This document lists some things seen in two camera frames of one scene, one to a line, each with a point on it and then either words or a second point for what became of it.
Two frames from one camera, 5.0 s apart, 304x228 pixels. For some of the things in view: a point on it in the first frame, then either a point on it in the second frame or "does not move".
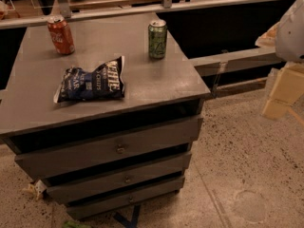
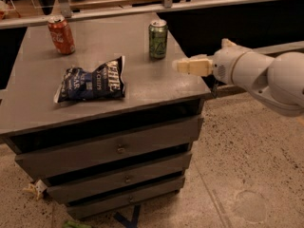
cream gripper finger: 288,87 → 199,66
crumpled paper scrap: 36,188 does not move
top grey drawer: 57,160 does not move
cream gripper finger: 268,38 → 225,43
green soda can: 158,39 does not move
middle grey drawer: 71,190 does not move
